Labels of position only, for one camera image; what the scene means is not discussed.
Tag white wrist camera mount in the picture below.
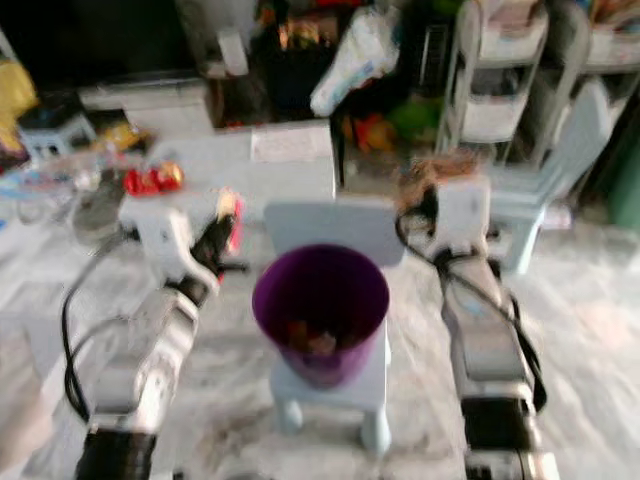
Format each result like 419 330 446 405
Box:
430 178 493 258
135 205 206 288

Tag white box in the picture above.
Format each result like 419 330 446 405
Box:
80 80 211 138

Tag yellow bag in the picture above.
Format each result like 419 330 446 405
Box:
0 60 39 151

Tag long black left arm cable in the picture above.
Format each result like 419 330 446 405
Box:
59 232 141 426

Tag white shelf rack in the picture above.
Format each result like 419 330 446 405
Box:
435 0 596 168

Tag short black left arm cable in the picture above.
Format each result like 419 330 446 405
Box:
66 316 141 421

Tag red printed brown cardboard piece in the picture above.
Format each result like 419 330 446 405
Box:
215 190 246 251

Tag pale blue plastic chair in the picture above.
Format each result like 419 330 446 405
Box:
263 195 406 457

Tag purple plastic rubbish bin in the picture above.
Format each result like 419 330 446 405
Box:
252 245 391 389

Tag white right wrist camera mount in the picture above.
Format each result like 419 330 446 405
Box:
430 178 493 258

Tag white low cabinet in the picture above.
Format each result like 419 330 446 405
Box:
120 120 336 238

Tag white plastic bag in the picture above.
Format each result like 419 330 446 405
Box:
310 5 401 118

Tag crumpled brown trash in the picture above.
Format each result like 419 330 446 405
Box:
285 320 348 361

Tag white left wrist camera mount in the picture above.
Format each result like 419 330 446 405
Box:
135 205 206 288

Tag red packets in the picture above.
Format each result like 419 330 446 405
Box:
122 160 186 197

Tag brown paper bag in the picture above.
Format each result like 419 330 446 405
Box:
395 150 481 211

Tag small grey stool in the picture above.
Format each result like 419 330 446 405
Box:
15 100 96 161

